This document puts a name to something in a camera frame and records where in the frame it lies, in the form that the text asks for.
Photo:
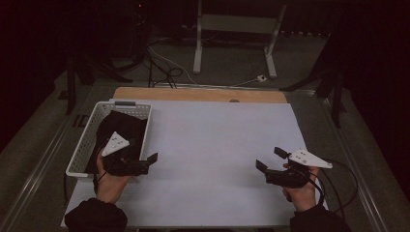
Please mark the black shorts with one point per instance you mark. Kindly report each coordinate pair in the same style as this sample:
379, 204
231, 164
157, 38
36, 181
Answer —
129, 125

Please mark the white plug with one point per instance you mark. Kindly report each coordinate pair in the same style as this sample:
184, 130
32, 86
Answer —
261, 78

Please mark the person's right hand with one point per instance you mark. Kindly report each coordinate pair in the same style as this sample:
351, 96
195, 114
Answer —
303, 198

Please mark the white plastic basket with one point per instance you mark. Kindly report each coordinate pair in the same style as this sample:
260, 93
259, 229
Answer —
92, 122

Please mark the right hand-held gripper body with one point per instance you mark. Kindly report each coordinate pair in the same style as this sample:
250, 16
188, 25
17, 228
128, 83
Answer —
306, 159

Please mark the person's left hand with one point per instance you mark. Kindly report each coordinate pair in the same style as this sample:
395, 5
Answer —
109, 188

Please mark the grey metal stand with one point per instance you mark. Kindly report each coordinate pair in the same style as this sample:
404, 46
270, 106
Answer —
238, 24

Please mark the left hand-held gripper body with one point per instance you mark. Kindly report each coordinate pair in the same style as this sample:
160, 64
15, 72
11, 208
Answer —
114, 145

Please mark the black tripod stand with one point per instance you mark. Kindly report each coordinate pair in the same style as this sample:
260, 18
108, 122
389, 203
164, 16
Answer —
336, 96
71, 83

